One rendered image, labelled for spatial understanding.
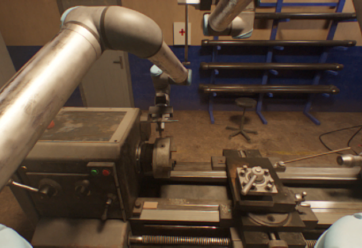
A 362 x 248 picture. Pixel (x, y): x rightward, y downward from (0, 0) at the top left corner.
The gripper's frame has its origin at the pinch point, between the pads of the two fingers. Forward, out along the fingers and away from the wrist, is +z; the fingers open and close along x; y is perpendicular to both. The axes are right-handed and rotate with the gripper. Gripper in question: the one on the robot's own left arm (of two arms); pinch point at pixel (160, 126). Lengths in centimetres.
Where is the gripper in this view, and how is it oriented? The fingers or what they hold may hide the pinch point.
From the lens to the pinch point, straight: 107.4
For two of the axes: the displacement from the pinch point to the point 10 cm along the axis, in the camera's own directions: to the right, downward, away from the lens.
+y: 0.1, 6.3, 7.8
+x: -10.0, 0.1, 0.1
